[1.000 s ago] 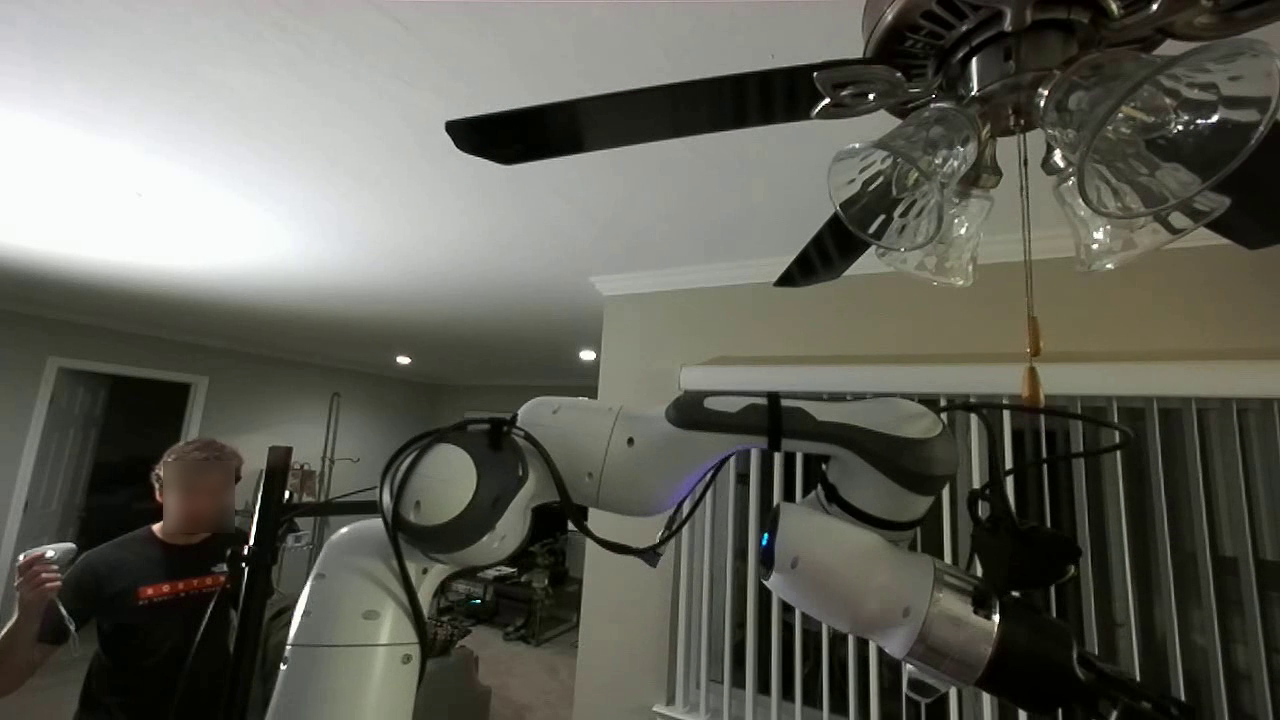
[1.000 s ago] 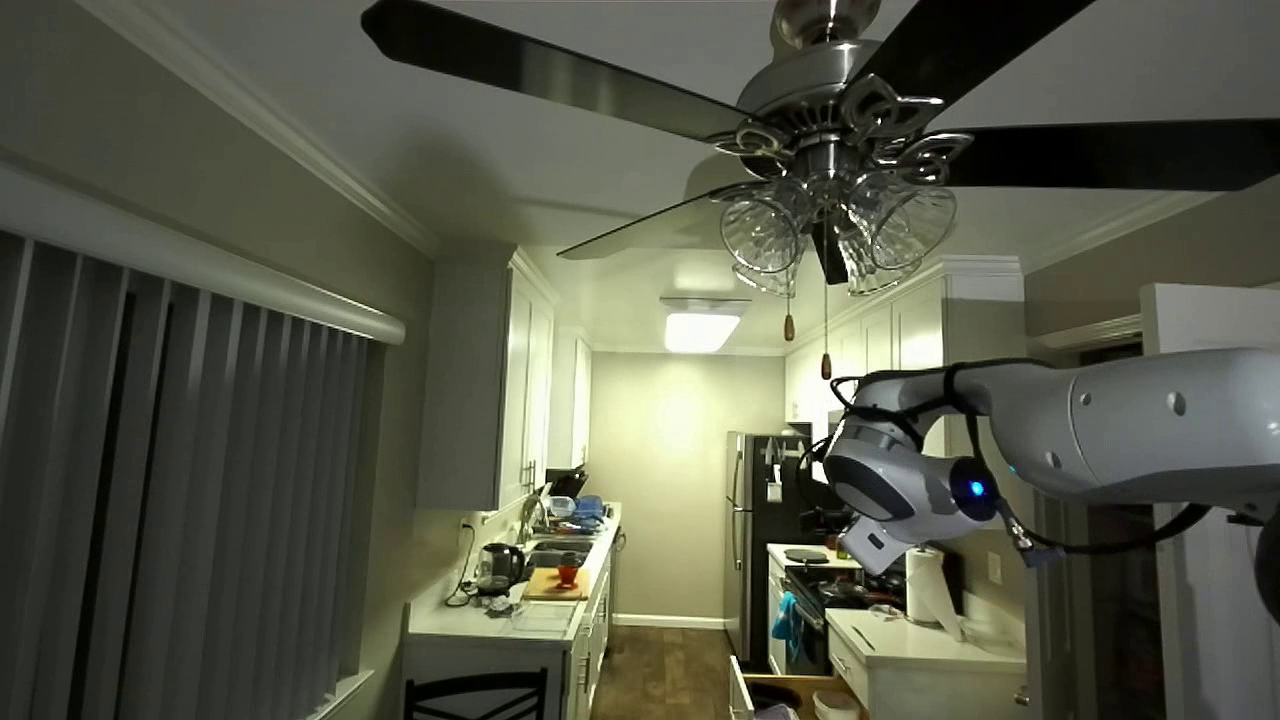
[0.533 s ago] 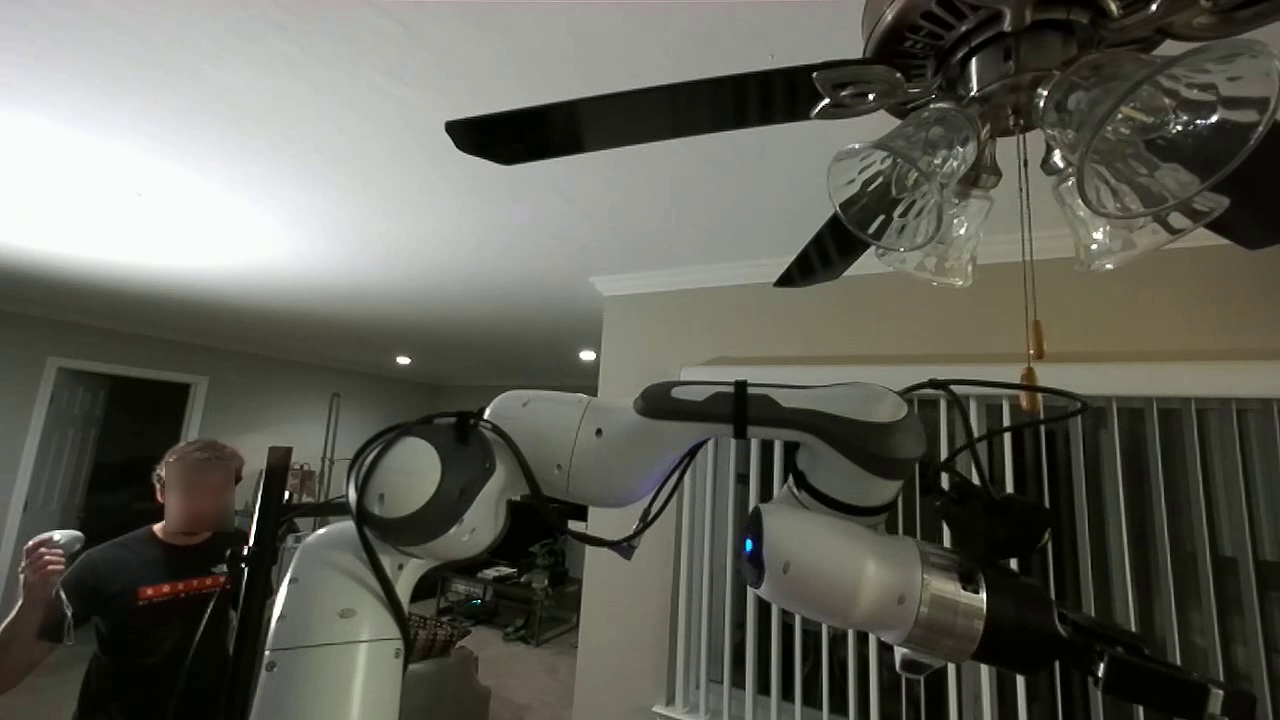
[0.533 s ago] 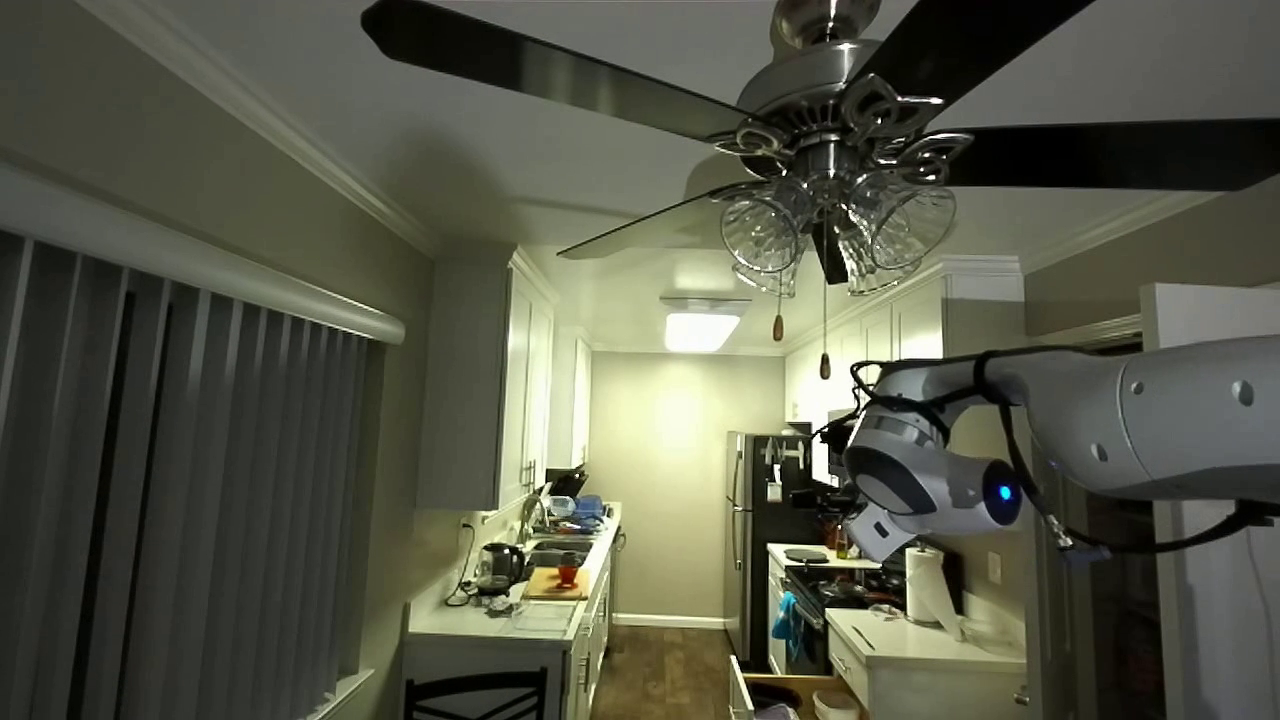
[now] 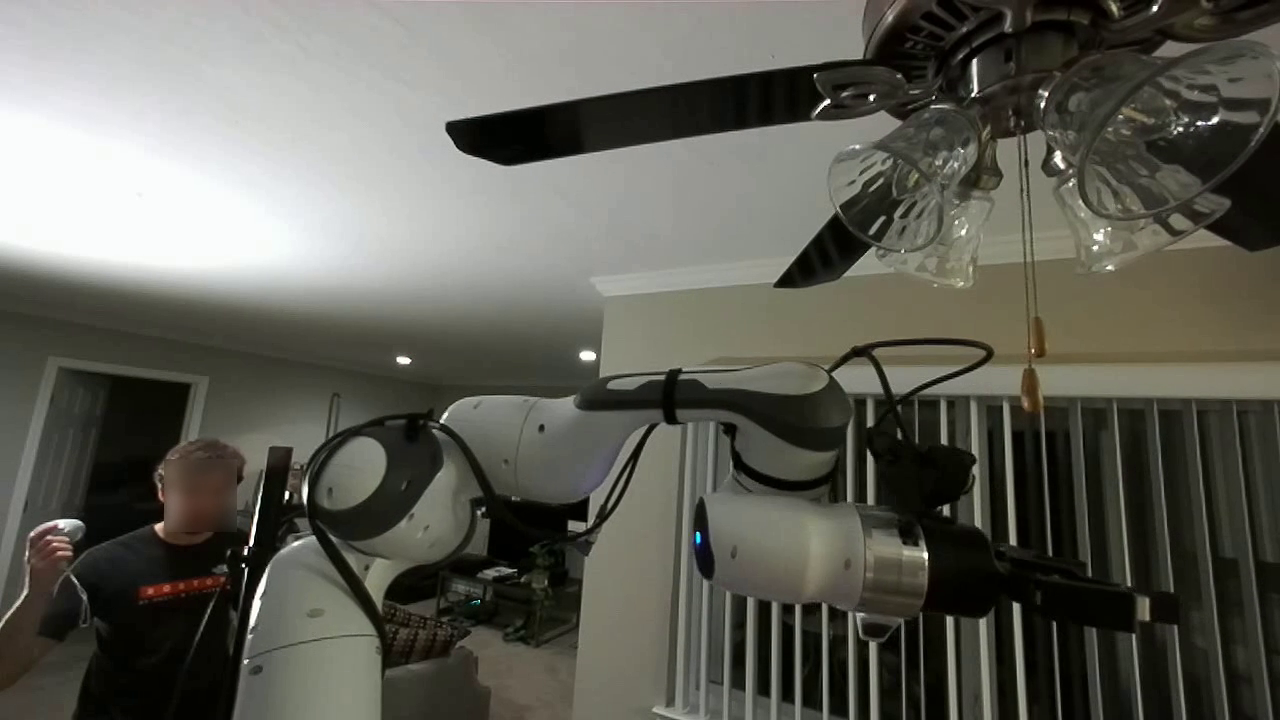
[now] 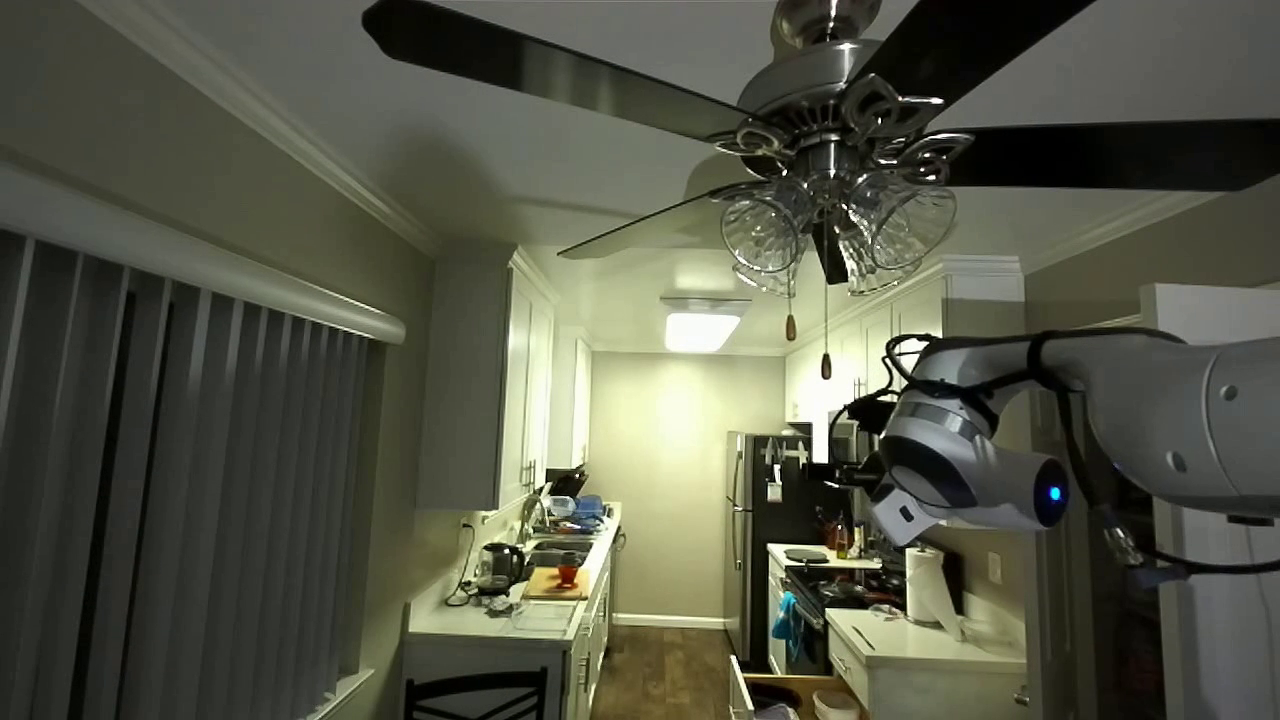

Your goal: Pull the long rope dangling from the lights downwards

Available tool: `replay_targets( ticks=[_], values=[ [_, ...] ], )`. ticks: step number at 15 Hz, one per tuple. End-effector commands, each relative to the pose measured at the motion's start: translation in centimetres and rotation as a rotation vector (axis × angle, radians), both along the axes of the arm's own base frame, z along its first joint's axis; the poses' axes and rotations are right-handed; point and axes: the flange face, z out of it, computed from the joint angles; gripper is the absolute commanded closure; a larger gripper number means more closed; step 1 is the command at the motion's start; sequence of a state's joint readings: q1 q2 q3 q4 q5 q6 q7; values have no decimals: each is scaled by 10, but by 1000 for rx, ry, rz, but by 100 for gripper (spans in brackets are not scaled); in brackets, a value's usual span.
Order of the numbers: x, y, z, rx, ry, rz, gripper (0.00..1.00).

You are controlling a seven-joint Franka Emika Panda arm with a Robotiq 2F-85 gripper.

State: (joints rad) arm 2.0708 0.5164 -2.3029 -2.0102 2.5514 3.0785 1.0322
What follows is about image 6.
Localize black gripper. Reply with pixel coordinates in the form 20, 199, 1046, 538
831, 388, 902, 452

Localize long fan pull chain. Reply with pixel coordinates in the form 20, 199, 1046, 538
814, 274, 834, 384

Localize white kitchen appliance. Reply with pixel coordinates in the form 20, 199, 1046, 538
763, 535, 889, 680

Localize dark steel refrigerator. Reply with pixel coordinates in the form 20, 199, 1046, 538
725, 422, 834, 675

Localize clear glass lamp shade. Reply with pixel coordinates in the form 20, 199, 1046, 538
718, 176, 820, 301
840, 176, 960, 301

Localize white paper towel roll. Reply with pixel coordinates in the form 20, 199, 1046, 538
898, 538, 968, 632

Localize rectangular kitchen ceiling light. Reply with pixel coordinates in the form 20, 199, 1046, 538
661, 291, 746, 361

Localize white low counter unit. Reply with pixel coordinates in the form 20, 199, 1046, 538
820, 604, 1032, 720

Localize black coffee maker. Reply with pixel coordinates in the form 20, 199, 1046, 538
538, 460, 592, 500

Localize silver ceiling fan motor housing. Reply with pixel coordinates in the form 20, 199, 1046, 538
728, 0, 981, 202

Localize white upper kitchen cabinet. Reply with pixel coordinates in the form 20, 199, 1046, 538
411, 241, 595, 515

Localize wooden cutting board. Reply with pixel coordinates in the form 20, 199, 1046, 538
518, 562, 595, 604

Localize steel cooking pot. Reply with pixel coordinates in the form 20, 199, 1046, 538
472, 535, 533, 599

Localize white kitchen counter with sink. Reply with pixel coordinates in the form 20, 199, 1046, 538
399, 500, 624, 720

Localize white door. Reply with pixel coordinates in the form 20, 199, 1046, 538
1137, 279, 1280, 720

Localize grey vertical window blinds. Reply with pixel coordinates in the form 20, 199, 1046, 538
0, 223, 390, 720

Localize white blind valance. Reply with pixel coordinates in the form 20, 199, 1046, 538
0, 156, 411, 346

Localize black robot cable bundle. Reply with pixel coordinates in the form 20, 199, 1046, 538
828, 325, 1280, 582

